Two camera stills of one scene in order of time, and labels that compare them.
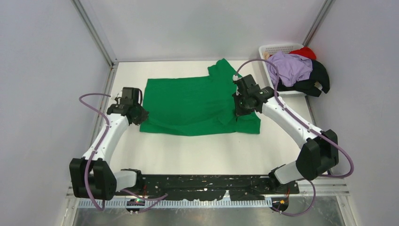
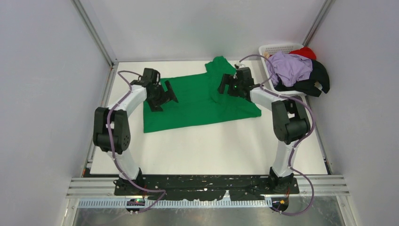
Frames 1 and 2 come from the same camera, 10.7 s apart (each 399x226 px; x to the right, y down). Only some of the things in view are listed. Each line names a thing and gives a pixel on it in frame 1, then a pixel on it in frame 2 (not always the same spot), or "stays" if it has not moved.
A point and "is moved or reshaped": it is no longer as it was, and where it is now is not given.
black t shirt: (319, 75) stays
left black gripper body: (141, 115) -> (159, 96)
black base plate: (211, 187) stays
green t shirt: (197, 106) is moved or reshaped
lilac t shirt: (291, 68) stays
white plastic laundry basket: (272, 49) stays
